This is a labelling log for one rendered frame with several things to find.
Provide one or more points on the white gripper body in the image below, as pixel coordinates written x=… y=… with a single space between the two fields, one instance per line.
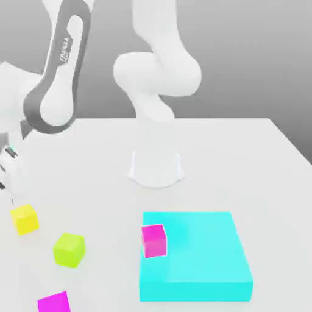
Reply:
x=15 y=180

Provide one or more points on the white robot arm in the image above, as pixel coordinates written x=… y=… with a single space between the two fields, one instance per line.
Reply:
x=156 y=73

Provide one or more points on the small yellow cube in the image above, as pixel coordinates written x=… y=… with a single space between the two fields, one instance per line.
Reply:
x=24 y=220

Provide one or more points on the small lime green cube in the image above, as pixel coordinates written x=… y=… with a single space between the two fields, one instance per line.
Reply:
x=69 y=251

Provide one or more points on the small magenta cube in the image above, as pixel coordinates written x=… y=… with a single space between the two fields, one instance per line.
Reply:
x=54 y=303

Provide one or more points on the small pink cube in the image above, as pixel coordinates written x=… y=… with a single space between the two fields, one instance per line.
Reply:
x=154 y=241

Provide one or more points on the large cyan box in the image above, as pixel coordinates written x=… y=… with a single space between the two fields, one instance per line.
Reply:
x=202 y=256

